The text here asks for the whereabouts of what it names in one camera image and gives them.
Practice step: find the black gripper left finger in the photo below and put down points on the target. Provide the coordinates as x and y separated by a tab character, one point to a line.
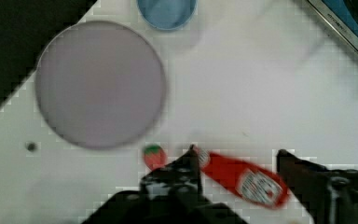
183	172

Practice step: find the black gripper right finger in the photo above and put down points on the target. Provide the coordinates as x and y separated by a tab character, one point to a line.
329	196

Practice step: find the light red toy strawberry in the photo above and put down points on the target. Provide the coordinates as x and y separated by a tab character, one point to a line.
154	157

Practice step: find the red ketchup bottle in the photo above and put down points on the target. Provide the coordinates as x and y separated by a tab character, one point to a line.
244	179

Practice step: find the lilac round plate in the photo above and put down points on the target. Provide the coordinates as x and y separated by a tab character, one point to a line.
99	84

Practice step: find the blue cup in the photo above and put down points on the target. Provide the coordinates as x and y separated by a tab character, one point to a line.
167	15

